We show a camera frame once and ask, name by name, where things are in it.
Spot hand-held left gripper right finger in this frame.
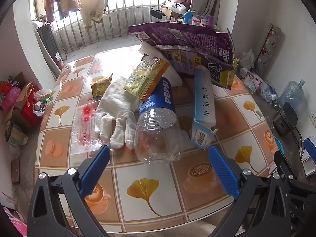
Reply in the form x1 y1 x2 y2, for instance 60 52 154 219
208 145 294 237

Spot small white trash bag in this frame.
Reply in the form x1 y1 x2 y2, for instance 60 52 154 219
33 89 54 117

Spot small yellow snack packet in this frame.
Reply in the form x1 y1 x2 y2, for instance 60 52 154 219
90 73 113 98

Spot red trimmed clear bag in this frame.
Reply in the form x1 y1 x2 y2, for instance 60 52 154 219
243 69 267 93

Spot dark ribbed unit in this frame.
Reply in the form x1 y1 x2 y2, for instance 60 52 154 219
36 22 68 63

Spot blue white carton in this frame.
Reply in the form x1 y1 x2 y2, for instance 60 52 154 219
190 65 218 150

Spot blue detergent bottle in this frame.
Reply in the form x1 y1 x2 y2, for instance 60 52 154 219
184 10 195 24

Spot worn cardboard box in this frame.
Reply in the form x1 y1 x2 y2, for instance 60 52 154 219
5 125 29 147

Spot clear plastic bottle blue label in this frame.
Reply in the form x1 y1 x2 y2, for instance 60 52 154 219
134 76 184 165

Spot brown hanging coat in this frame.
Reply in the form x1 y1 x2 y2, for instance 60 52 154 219
41 0 65 23

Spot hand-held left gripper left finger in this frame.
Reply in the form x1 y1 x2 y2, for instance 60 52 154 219
27 144 111 237

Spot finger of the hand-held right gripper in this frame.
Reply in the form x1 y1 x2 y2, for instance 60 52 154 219
273 150 298 181
303 138 316 165

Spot pink red bags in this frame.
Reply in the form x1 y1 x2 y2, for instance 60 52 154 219
0 80 22 114

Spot white plastic bag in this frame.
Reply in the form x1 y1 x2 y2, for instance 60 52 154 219
160 0 188 9
238 49 255 70

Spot large purple snack bag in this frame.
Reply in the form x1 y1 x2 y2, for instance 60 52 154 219
128 22 235 66

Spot red shopping bag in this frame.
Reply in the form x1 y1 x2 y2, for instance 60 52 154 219
19 84 46 127

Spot blue basin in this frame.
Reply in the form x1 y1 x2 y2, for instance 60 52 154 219
273 136 286 155

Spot clear plastic bag red print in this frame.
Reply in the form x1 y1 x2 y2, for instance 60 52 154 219
70 104 111 156

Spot dark rice cooker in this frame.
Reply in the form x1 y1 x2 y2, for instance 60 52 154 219
273 102 300 137

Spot black device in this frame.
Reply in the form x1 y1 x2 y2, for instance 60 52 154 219
149 8 163 19

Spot large water jug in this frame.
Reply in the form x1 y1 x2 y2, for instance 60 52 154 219
279 79 306 109

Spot yellow green snack wrapper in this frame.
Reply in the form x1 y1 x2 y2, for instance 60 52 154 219
123 55 171 102

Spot metal railing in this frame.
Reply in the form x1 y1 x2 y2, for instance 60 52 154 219
32 0 183 55

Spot white cotton glove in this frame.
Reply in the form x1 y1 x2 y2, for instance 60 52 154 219
94 76 141 150

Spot beige towel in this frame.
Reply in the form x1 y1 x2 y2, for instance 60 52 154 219
79 0 108 29

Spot long patterned box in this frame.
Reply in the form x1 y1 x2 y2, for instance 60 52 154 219
254 23 282 72

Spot grey curtain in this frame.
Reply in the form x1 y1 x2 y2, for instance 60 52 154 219
190 0 241 31

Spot purple snack bag yellow trim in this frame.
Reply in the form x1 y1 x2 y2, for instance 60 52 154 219
158 45 239 90

